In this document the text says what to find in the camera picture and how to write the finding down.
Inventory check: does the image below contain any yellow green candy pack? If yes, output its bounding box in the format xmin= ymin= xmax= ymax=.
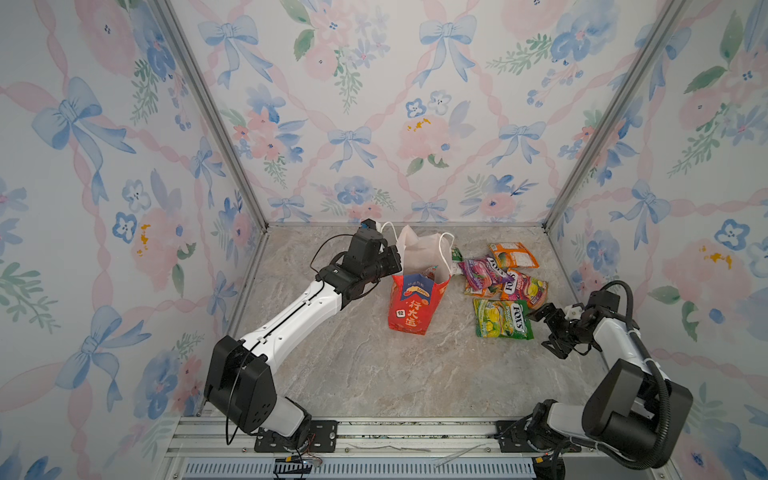
xmin=473 ymin=298 xmax=534 ymax=340

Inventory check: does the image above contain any red paper bag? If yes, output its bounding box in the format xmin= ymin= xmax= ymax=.
xmin=388 ymin=226 xmax=455 ymax=335

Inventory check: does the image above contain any teal snack pack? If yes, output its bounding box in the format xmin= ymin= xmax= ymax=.
xmin=403 ymin=273 xmax=435 ymax=292

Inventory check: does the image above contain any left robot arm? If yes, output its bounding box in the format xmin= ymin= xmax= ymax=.
xmin=203 ymin=219 xmax=402 ymax=444

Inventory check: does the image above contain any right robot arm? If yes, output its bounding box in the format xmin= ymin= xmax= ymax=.
xmin=523 ymin=280 xmax=693 ymax=470

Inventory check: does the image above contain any pink fruit candy pack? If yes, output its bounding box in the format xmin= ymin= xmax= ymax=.
xmin=500 ymin=269 xmax=549 ymax=311

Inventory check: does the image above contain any orange snack pack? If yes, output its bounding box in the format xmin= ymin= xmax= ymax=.
xmin=488 ymin=242 xmax=539 ymax=270

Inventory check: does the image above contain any purple berries candy pack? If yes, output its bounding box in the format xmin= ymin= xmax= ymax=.
xmin=458 ymin=257 xmax=516 ymax=298

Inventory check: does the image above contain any green snack pack back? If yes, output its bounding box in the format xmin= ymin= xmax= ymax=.
xmin=451 ymin=247 xmax=464 ymax=263

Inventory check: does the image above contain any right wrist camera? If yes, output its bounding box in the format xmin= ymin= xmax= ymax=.
xmin=563 ymin=304 xmax=584 ymax=321

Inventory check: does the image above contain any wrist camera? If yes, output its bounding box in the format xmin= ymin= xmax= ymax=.
xmin=563 ymin=304 xmax=584 ymax=321
xmin=360 ymin=218 xmax=379 ymax=231

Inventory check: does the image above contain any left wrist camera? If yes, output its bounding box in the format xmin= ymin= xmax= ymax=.
xmin=360 ymin=218 xmax=379 ymax=231

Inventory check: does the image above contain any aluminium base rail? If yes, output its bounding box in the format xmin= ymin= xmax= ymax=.
xmin=157 ymin=415 xmax=676 ymax=480

